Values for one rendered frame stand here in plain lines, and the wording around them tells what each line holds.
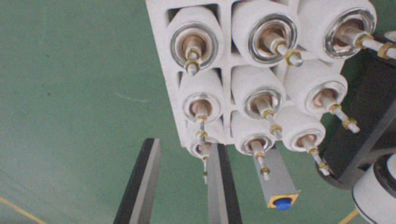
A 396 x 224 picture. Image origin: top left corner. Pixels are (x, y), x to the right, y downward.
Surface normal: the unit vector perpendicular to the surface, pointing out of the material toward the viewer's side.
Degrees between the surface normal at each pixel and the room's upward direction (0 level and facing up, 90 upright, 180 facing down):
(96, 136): 0
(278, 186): 90
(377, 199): 77
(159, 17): 0
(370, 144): 46
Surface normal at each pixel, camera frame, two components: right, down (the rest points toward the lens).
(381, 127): -0.72, 0.50
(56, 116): 0.00, 0.62
